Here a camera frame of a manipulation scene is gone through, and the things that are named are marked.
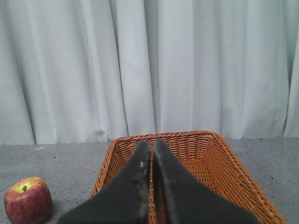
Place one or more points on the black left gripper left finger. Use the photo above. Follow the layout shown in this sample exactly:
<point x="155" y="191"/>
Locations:
<point x="125" y="200"/>

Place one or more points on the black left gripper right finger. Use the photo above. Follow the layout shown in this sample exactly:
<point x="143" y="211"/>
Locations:
<point x="180" y="198"/>

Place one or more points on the brown wicker basket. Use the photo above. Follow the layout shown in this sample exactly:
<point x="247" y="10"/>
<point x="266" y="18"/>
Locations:
<point x="209" y="158"/>

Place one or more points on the red apple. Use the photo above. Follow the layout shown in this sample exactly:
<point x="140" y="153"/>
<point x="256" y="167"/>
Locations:
<point x="29" y="201"/>

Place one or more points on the white curtain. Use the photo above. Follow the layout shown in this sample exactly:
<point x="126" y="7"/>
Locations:
<point x="96" y="70"/>

